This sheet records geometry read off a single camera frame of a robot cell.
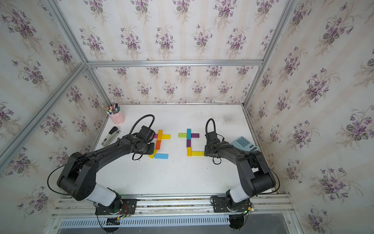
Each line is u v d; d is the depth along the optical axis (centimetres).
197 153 92
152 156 90
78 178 43
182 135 101
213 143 73
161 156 93
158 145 95
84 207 75
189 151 93
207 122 78
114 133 99
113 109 104
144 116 73
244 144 95
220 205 73
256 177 44
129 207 72
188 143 97
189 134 101
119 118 102
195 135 99
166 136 104
